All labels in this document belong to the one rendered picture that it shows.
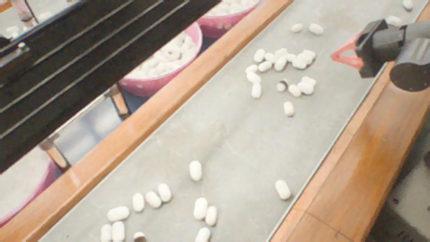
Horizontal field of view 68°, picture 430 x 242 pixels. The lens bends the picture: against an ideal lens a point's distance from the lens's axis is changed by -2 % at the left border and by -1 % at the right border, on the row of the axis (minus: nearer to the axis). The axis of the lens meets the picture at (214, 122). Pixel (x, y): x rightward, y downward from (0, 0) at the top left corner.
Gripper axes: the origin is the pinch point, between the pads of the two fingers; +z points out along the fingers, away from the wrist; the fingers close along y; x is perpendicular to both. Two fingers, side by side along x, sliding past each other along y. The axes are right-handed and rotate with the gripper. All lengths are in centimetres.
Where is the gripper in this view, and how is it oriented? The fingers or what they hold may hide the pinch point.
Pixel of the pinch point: (335, 55)
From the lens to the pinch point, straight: 70.6
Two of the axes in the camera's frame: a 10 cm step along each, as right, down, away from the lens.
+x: 5.3, 7.7, 3.6
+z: -5.7, 0.1, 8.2
